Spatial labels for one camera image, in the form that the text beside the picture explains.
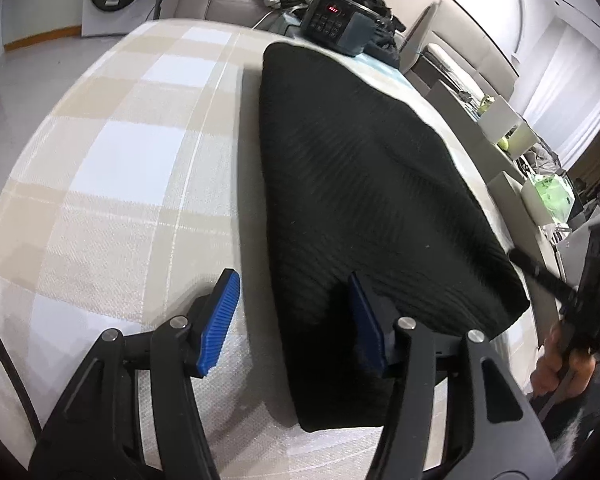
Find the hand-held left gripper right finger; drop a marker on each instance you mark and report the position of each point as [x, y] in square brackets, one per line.
[367, 320]

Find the grey side counter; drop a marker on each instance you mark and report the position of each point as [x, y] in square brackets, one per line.
[455, 110]

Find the black knit sweater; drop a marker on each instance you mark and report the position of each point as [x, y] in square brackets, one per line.
[355, 170]

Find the beige chair back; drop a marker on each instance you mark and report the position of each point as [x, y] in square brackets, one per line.
[420, 35]

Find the white storage box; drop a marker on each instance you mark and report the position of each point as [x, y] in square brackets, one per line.
[500, 112]

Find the black keypad device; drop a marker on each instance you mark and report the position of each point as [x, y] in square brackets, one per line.
[330, 25]

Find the green plastic bag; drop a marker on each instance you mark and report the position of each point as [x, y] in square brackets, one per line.
[552, 195]

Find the person's right forearm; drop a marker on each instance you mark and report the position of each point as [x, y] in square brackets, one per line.
[585, 415]

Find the pile of black clothes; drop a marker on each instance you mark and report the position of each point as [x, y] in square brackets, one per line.
[380, 42]

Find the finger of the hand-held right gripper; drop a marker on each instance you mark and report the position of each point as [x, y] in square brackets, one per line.
[540, 272]

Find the white sofa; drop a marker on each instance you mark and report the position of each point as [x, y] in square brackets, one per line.
[455, 62]

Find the white curtain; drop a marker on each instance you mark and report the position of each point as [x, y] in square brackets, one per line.
[570, 90]

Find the person's right hand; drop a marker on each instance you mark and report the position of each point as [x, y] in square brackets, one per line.
[555, 370]

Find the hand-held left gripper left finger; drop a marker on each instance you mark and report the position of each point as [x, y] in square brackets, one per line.
[220, 320]

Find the yellow-green pouch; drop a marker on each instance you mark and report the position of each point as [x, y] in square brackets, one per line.
[504, 143]

